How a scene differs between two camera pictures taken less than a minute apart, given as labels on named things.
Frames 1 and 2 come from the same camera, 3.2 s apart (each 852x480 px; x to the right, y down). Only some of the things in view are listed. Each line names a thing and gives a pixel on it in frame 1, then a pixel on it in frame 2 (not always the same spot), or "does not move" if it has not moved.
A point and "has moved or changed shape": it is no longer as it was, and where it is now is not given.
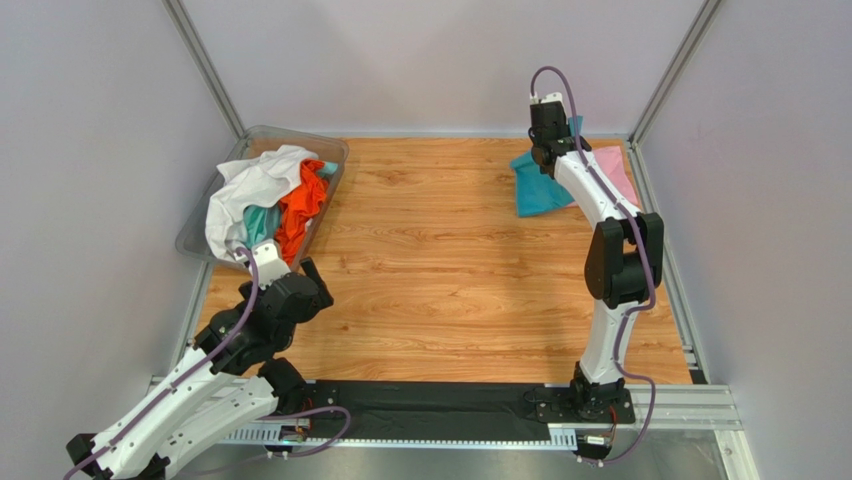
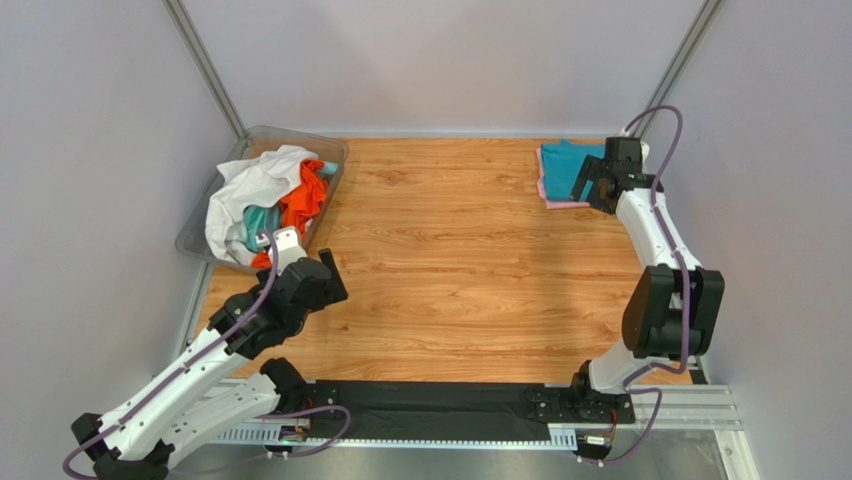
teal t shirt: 536,192 has moved or changed shape
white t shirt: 250,182 does not move
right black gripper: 544,152 -> 600,179
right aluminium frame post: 659,95 does not move
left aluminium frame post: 206,67 does not move
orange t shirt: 297,209 does not move
